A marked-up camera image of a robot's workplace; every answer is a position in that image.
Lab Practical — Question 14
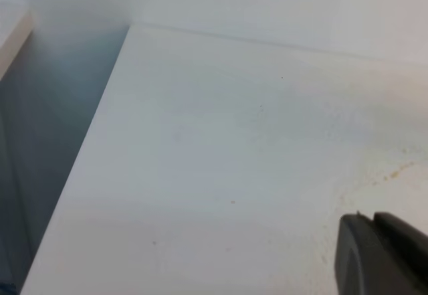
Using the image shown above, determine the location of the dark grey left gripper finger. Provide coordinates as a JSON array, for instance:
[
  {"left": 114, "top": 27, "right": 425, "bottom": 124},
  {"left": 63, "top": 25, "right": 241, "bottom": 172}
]
[{"left": 335, "top": 212, "right": 427, "bottom": 295}]

